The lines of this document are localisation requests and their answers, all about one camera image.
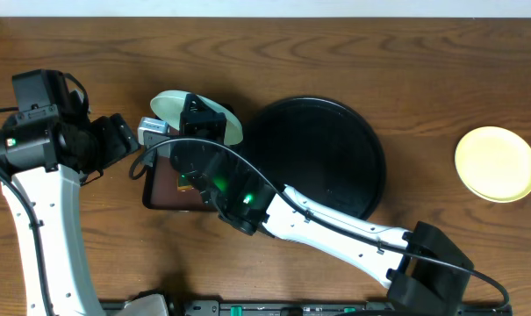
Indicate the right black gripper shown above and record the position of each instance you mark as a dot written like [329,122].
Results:
[208,119]

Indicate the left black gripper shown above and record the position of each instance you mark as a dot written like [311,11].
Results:
[117,137]

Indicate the light blue plate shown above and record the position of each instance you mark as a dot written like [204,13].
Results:
[168,106]

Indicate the green and orange sponge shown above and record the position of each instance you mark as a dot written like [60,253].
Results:
[183,183]

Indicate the yellow plate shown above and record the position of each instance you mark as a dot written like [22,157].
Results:
[494,163]

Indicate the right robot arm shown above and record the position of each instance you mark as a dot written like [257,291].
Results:
[420,263]

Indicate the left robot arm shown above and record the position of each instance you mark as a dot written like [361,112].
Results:
[47,152]

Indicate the black round tray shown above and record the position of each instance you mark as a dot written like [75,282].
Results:
[323,149]

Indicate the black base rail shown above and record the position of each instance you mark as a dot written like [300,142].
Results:
[389,306]

